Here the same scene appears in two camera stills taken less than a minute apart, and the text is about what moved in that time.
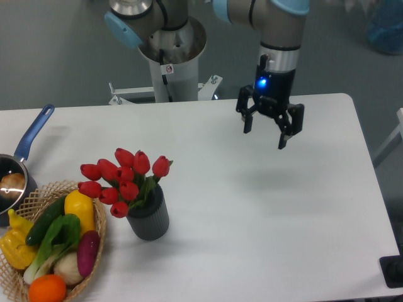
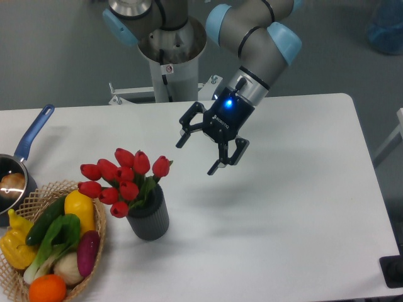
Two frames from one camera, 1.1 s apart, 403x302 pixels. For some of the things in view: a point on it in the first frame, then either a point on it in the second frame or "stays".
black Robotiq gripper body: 273,89 → 227,115
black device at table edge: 391,267 stays
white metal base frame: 206,91 stays
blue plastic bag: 385,26 stays
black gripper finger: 242,107 → 187,128
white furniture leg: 393,142 stays
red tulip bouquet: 126,184 stays
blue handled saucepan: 16,187 stays
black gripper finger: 289,123 → 241,146
